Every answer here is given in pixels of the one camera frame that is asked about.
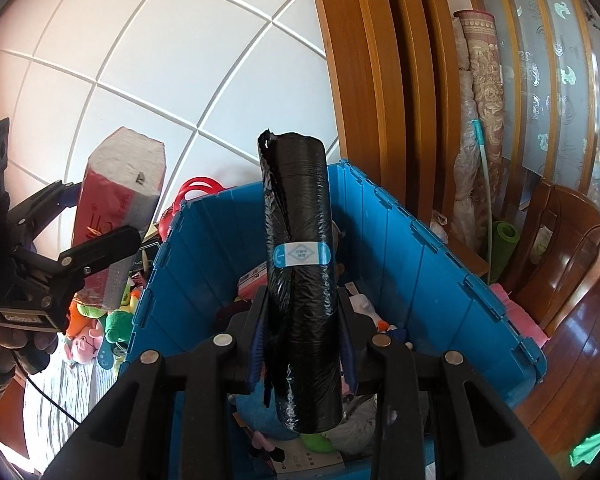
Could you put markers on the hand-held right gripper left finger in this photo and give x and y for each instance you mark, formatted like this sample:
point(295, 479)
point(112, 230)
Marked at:
point(257, 360)

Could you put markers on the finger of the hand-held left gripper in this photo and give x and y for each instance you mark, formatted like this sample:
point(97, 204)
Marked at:
point(45, 200)
point(105, 247)

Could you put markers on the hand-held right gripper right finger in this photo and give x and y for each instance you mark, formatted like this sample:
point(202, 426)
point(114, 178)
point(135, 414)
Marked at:
point(349, 360)

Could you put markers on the red patterned tissue pack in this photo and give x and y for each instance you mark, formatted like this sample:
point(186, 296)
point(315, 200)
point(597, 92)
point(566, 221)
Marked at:
point(120, 185)

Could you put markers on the black trash bag roll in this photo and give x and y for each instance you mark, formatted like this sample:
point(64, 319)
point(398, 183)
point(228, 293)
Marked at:
point(300, 285)

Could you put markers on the blue plastic crate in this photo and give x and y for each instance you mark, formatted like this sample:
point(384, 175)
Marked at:
point(430, 280)

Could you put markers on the person's left hand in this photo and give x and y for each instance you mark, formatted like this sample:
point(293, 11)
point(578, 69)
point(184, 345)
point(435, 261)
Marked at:
point(35, 350)

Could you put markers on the green orange plush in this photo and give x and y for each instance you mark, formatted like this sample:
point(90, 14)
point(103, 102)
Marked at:
point(132, 297)

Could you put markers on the blue plush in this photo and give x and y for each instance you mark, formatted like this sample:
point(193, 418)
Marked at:
point(260, 417)

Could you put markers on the grey plush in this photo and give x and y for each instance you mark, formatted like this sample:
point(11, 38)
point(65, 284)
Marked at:
point(355, 422)

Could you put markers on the red bear-shaped case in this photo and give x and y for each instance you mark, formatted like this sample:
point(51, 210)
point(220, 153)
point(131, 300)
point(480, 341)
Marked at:
point(167, 222)

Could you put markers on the green frog plush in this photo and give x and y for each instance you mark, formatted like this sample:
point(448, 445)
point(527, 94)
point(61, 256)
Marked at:
point(117, 332)

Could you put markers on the pink pig plush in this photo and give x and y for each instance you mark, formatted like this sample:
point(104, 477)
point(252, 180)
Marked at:
point(82, 345)

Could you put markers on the teal patterned fabric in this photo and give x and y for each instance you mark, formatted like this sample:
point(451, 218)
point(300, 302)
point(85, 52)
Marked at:
point(105, 356)

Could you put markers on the white printed flat box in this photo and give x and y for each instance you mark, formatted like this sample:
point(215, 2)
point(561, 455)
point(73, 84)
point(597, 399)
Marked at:
point(310, 462)

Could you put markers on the pink cloth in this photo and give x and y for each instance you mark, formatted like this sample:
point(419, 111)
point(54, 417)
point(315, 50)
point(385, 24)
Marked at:
point(522, 315)

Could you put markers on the green rolled yoga mat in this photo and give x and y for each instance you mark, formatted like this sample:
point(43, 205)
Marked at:
point(504, 250)

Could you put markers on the wooden chair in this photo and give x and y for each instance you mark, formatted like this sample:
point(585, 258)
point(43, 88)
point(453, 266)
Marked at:
point(570, 260)

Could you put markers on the green cloth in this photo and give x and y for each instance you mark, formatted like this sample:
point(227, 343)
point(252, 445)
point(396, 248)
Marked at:
point(595, 447)

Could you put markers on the rolled patterned carpet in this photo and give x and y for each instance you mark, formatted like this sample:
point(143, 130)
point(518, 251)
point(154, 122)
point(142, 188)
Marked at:
point(482, 110)

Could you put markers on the patterned frosted glass door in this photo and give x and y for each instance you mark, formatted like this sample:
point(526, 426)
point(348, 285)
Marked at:
point(545, 60)

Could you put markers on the wooden headboard frame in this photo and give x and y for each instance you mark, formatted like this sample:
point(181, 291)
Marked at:
point(380, 85)

